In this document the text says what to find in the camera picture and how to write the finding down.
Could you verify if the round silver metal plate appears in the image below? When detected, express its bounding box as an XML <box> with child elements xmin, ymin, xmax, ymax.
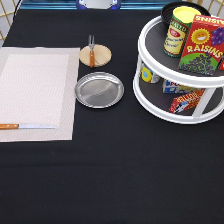
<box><xmin>75</xmin><ymin>72</ymin><xmax>124</xmax><ymax>108</ymax></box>

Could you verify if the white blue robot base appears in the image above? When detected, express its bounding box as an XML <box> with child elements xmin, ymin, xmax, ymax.
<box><xmin>76</xmin><ymin>0</ymin><xmax>121</xmax><ymax>9</ymax></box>

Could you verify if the small blue yellow package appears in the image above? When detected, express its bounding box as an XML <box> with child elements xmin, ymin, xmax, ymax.
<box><xmin>141</xmin><ymin>64</ymin><xmax>160</xmax><ymax>83</ymax></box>

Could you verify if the blue white small box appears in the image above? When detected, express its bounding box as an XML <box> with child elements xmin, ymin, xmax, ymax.
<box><xmin>162</xmin><ymin>80</ymin><xmax>196</xmax><ymax>94</ymax></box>

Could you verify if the red small box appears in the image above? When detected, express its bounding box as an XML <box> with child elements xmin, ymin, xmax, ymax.
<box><xmin>170</xmin><ymin>89</ymin><xmax>204</xmax><ymax>114</ymax></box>

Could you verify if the white two-tier turntable rack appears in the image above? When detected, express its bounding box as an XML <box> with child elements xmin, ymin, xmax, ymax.
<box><xmin>133</xmin><ymin>16</ymin><xmax>224</xmax><ymax>124</ymax></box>

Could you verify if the beige woven placemat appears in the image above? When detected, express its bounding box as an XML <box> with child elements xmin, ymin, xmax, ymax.
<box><xmin>0</xmin><ymin>47</ymin><xmax>79</xmax><ymax>142</ymax></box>

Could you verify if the red raisins box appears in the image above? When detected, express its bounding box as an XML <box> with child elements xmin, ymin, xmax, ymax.
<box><xmin>179</xmin><ymin>15</ymin><xmax>224</xmax><ymax>75</ymax></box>

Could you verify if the black bowl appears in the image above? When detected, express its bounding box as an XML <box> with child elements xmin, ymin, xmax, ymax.
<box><xmin>161</xmin><ymin>2</ymin><xmax>210</xmax><ymax>28</ymax></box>

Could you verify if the yellow lidded green can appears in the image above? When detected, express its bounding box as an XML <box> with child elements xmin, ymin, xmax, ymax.
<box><xmin>164</xmin><ymin>6</ymin><xmax>200</xmax><ymax>58</ymax></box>

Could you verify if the wooden handled knife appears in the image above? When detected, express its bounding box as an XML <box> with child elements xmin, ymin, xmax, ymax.
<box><xmin>0</xmin><ymin>124</ymin><xmax>57</xmax><ymax>130</ymax></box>

